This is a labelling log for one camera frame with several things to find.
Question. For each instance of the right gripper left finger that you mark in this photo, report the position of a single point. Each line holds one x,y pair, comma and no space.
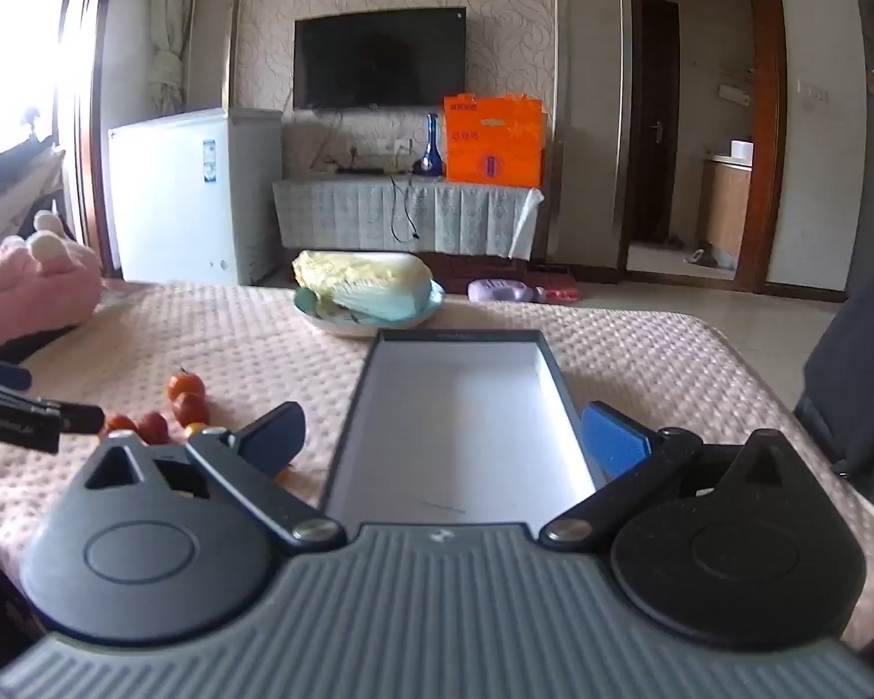
245,463

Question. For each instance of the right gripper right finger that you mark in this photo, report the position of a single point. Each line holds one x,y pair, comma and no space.
637,464

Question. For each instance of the dark red fruit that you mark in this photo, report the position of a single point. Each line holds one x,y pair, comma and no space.
191,408

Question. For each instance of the orange tomato with stem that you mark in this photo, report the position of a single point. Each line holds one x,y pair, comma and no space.
184,382

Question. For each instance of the small red fruit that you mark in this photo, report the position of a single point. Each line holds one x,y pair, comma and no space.
153,428

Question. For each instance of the red tomato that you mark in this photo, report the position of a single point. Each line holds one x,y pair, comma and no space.
119,425

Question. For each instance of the yellow orange fruit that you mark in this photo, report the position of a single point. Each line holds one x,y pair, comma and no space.
192,429

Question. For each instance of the pink plush toy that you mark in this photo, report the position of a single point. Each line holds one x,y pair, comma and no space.
48,282

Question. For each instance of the pink quilted table cover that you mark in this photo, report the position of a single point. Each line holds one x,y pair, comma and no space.
253,352

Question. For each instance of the light blue plate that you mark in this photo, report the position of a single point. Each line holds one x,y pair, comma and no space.
342,322

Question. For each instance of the grey white cardboard box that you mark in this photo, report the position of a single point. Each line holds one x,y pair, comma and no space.
459,427

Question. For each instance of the napa cabbage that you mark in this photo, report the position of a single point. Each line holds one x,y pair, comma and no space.
388,285

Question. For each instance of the purple toy on floor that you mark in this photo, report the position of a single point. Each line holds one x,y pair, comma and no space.
482,291

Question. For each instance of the white chest freezer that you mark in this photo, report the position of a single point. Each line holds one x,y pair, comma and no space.
191,197

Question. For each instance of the tv stand with cloth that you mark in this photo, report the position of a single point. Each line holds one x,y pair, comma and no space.
413,214

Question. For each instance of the blue glass bottle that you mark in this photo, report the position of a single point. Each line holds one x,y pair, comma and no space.
430,163

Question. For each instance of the orange gift box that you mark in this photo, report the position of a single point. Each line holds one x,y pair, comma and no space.
494,140

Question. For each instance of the tied beige curtain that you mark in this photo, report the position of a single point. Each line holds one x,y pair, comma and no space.
168,30

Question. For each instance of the black wall television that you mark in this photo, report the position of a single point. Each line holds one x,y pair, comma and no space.
411,57

